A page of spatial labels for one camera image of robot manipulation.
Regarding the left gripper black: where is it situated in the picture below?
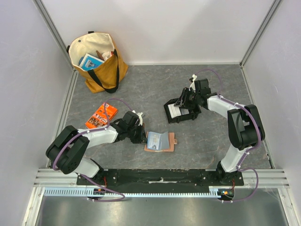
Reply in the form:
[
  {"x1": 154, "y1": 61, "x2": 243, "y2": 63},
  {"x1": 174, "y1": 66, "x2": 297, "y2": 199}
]
[{"x1": 127, "y1": 123, "x2": 148, "y2": 145}]

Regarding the silver credit card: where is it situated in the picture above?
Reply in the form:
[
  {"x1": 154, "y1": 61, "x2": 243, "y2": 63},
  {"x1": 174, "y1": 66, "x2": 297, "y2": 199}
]
[{"x1": 147, "y1": 132, "x2": 162, "y2": 151}]

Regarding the black plastic bin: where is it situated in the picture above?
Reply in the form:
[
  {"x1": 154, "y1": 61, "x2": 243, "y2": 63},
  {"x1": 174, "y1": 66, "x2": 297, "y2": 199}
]
[{"x1": 164, "y1": 98, "x2": 201, "y2": 124}]

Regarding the brown leather card holder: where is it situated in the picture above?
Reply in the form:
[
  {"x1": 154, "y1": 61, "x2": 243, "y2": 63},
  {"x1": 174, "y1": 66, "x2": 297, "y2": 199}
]
[{"x1": 144, "y1": 132, "x2": 178, "y2": 153}]

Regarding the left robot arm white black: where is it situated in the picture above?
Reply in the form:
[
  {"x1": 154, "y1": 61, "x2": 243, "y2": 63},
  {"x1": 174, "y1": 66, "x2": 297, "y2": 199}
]
[{"x1": 46, "y1": 111, "x2": 147, "y2": 185}]

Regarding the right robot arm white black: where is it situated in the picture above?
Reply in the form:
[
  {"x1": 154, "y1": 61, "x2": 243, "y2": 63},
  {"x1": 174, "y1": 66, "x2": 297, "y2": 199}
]
[{"x1": 174, "y1": 76, "x2": 265, "y2": 186}]

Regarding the white card stack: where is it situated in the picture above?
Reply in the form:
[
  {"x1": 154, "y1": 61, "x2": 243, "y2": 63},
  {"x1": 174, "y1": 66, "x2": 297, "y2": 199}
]
[{"x1": 168, "y1": 104, "x2": 182, "y2": 119}]

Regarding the orange product box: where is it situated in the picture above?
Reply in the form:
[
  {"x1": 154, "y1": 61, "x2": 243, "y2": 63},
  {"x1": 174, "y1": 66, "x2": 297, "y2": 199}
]
[{"x1": 85, "y1": 103, "x2": 118, "y2": 129}]

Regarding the mustard canvas tote bag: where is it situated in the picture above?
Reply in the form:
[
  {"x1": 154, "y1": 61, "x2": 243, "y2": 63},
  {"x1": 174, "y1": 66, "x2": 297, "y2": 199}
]
[{"x1": 66, "y1": 32, "x2": 128, "y2": 93}]

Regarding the blue white book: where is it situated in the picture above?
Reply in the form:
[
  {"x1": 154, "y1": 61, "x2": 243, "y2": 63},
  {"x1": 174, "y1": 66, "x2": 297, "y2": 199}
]
[{"x1": 79, "y1": 53, "x2": 104, "y2": 71}]

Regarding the brown item in bag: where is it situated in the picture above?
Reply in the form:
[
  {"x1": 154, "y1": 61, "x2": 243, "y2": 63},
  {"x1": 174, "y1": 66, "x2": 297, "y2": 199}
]
[{"x1": 96, "y1": 50, "x2": 104, "y2": 61}]

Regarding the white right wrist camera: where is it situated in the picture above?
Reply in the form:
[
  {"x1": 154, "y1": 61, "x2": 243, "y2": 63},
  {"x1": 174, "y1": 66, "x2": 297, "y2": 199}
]
[{"x1": 189, "y1": 74, "x2": 197, "y2": 91}]

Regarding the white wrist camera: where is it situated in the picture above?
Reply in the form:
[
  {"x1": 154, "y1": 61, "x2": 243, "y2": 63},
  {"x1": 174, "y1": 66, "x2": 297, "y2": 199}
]
[
  {"x1": 132, "y1": 110, "x2": 144, "y2": 126},
  {"x1": 189, "y1": 74, "x2": 197, "y2": 91}
]

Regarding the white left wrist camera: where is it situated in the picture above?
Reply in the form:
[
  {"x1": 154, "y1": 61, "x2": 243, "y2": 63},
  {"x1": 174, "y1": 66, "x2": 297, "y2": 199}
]
[{"x1": 132, "y1": 110, "x2": 144, "y2": 126}]

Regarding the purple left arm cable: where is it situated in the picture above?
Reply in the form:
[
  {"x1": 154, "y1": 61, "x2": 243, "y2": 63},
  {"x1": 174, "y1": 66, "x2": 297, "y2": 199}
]
[{"x1": 52, "y1": 98, "x2": 136, "y2": 202}]

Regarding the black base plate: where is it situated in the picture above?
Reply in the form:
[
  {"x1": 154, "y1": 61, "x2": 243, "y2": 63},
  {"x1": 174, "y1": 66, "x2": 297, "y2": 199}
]
[{"x1": 92, "y1": 169, "x2": 244, "y2": 193}]

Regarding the slotted cable duct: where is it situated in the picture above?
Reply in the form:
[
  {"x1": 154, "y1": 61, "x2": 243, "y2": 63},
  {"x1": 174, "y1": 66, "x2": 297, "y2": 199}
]
[{"x1": 44, "y1": 187, "x2": 233, "y2": 198}]

